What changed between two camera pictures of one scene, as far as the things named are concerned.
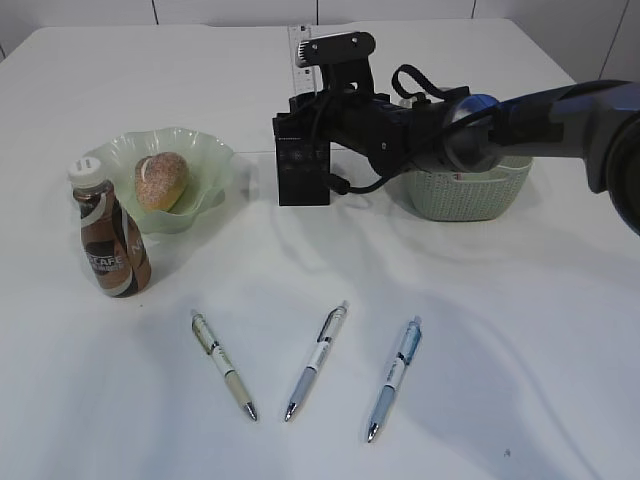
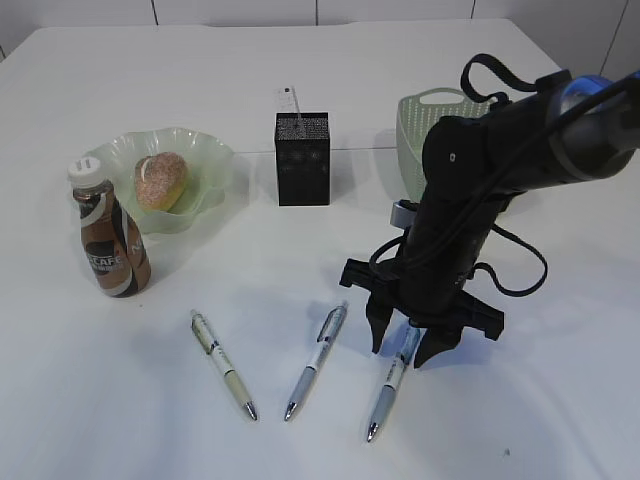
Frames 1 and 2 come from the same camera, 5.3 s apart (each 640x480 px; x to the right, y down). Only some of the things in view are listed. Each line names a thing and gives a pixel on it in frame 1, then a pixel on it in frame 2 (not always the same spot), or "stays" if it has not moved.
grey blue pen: x=329 y=331 stays
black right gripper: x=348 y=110 -> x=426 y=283
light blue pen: x=395 y=376 stays
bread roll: x=160 y=180 stays
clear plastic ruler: x=301 y=79 -> x=287 y=100
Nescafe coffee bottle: x=115 y=251 stays
